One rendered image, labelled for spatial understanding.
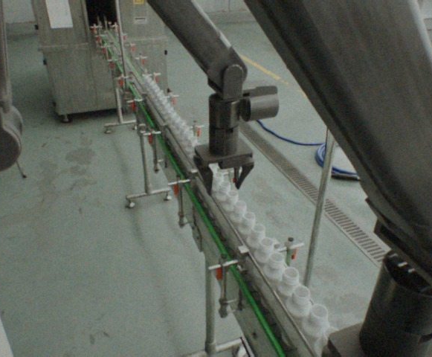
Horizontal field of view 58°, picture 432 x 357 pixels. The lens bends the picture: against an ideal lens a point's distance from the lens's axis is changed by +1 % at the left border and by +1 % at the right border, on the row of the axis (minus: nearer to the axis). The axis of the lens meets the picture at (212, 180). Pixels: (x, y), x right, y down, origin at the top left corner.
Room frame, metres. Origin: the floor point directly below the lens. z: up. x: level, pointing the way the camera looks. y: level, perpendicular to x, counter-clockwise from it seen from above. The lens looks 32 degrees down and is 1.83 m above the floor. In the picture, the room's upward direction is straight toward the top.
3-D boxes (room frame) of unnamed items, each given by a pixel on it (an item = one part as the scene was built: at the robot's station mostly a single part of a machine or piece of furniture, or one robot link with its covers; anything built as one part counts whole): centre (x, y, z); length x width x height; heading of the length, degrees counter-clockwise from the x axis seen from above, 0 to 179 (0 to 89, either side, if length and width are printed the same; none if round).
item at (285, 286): (0.66, -0.19, 1.08); 0.06 x 0.06 x 0.17
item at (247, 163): (0.67, -0.04, 1.44); 0.07 x 0.07 x 0.09; 20
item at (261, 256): (0.76, -0.14, 1.08); 0.06 x 0.06 x 0.17
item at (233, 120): (0.66, -0.03, 1.57); 0.07 x 0.06 x 0.07; 110
